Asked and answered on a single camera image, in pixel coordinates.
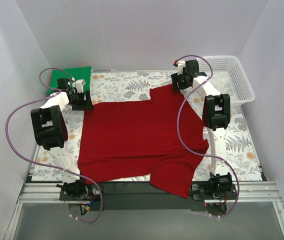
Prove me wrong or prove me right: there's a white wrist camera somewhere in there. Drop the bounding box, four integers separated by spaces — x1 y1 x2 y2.
72 79 86 93
173 59 186 76

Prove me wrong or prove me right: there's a red t-shirt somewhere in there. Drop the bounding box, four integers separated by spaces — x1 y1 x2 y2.
77 85 209 198

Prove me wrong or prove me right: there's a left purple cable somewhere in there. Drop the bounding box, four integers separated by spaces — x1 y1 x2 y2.
4 67 104 224

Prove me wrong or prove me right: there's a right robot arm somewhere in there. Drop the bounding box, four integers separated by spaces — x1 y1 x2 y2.
171 59 233 198

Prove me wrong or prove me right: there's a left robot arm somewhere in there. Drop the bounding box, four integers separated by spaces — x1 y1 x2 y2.
30 78 94 200

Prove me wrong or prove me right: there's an aluminium rail frame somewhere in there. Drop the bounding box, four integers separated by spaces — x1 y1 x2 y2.
5 181 284 240

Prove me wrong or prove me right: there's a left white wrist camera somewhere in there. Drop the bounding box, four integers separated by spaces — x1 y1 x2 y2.
72 79 86 93

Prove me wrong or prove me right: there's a purple cable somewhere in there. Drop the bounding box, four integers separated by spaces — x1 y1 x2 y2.
4 67 104 224
173 54 240 219

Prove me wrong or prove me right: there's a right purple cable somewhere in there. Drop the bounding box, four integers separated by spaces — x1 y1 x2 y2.
173 54 240 219

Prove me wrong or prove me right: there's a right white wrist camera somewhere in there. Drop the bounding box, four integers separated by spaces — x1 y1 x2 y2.
173 59 186 76

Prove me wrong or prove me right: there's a green folded t-shirt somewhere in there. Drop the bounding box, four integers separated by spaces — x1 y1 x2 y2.
49 66 92 93

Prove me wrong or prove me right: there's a white plastic basket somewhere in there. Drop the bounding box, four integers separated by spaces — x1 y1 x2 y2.
198 55 255 108

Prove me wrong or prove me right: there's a floral patterned table mat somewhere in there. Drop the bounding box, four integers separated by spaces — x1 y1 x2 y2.
29 71 262 182

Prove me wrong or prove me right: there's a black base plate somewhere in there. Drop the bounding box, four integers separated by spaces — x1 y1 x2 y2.
56 181 237 213

